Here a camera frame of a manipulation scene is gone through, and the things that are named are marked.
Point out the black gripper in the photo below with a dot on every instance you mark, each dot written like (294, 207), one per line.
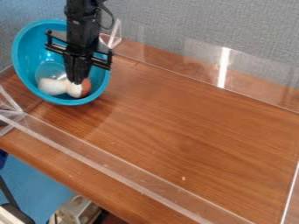
(79, 47)

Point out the white brown toy mushroom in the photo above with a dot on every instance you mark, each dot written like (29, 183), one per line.
(58, 87)

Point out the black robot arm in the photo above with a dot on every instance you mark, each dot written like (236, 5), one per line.
(85, 10)

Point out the blue plastic bowl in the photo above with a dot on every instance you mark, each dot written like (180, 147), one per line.
(30, 54)

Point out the clear acrylic front barrier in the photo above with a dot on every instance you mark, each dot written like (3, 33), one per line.
(162, 191)

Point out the clear acrylic barrier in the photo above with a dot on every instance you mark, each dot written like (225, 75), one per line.
(162, 191)
(260, 78)

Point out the clear acrylic back barrier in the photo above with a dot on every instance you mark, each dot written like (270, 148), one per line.
(260, 78)

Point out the white device under table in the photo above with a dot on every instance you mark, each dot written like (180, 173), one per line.
(77, 211)

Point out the clear acrylic corner bracket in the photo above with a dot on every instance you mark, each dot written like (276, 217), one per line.
(113, 39)

